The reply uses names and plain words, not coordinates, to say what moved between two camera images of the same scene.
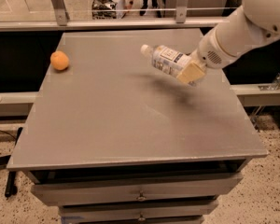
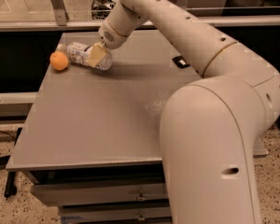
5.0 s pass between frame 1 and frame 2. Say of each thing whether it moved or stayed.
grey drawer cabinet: stayed
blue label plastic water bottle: moved
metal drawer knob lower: stayed
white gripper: moved
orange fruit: stayed
